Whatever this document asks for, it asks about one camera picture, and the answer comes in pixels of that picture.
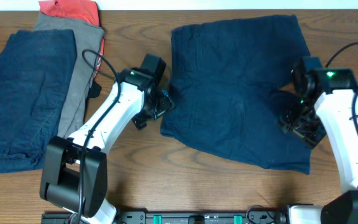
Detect grey folded garment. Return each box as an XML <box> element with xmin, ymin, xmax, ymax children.
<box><xmin>34</xmin><ymin>13</ymin><xmax>104</xmax><ymax>138</ymax></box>

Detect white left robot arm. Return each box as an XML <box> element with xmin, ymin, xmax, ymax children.
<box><xmin>40</xmin><ymin>54</ymin><xmax>175</xmax><ymax>223</ymax></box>

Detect navy folded shorts on pile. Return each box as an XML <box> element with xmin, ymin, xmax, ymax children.
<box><xmin>0</xmin><ymin>29</ymin><xmax>76</xmax><ymax>173</ymax></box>

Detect red folded garment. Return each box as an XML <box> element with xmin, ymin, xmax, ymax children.
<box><xmin>34</xmin><ymin>1</ymin><xmax>104</xmax><ymax>83</ymax></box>

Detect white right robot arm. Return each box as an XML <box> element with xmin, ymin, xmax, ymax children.
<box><xmin>275</xmin><ymin>57</ymin><xmax>358</xmax><ymax>223</ymax></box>

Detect navy blue shorts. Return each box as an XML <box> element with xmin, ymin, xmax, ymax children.
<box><xmin>160</xmin><ymin>15</ymin><xmax>311</xmax><ymax>174</ymax></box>

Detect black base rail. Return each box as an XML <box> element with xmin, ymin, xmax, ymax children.
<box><xmin>41</xmin><ymin>204</ymin><xmax>291</xmax><ymax>224</ymax></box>

